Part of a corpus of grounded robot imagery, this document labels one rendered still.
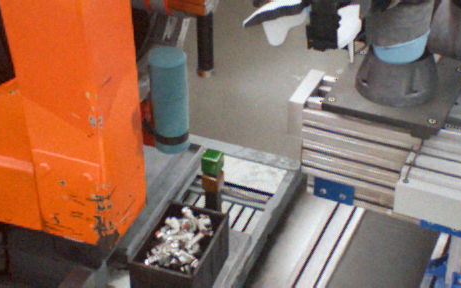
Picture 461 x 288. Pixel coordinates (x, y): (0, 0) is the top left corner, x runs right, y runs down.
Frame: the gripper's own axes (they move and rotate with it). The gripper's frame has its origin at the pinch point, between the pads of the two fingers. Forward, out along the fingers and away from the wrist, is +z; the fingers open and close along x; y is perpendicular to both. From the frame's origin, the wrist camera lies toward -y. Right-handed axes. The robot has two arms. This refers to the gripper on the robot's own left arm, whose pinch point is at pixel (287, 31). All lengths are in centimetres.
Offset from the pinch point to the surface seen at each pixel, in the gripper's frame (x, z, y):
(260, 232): 71, -71, 107
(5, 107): 74, -5, 34
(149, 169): 100, -59, 88
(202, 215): 46, -24, 62
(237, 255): 41, -29, 74
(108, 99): 53, -12, 30
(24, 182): 73, -3, 50
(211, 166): 47, -30, 53
